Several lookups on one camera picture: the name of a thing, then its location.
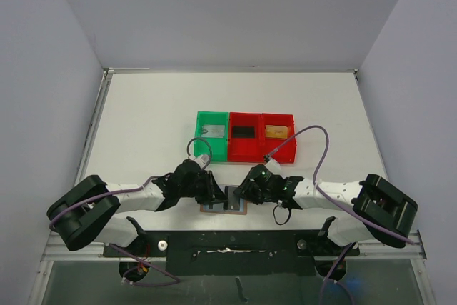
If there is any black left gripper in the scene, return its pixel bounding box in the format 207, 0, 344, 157
179, 170, 228, 204

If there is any brown leather card holder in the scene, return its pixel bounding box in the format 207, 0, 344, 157
200, 185, 248, 215

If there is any dark grey VIP card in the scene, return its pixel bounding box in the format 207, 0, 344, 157
224, 186, 240, 211

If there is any black card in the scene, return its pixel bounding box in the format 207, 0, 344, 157
231, 126, 256, 139

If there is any silver grey card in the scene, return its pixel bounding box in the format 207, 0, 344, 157
201, 124, 226, 139

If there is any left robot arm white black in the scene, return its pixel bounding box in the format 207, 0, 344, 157
46, 154, 228, 256

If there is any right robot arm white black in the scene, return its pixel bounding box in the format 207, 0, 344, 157
235, 164, 418, 254

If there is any red plastic right bin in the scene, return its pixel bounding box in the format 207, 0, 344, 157
261, 113, 297, 164

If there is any red plastic bin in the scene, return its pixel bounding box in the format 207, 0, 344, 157
228, 112, 262, 163
261, 113, 297, 164

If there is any green plastic bin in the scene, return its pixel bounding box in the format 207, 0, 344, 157
194, 111, 229, 162

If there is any red plastic middle bin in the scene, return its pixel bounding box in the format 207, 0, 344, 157
228, 112, 262, 163

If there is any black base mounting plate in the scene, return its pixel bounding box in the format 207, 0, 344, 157
103, 229, 343, 276

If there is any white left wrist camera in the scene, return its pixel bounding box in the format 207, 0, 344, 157
188, 154, 211, 170

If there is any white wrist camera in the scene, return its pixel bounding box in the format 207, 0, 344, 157
188, 154, 211, 170
264, 155, 281, 174

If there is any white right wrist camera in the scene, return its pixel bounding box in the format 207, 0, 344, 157
264, 155, 281, 174

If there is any aluminium left rail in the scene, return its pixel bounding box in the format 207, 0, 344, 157
71, 69, 114, 187

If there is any aluminium rail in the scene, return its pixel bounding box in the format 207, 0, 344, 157
42, 229, 428, 263
71, 69, 114, 187

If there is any aluminium front rail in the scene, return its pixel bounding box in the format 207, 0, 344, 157
42, 229, 428, 263

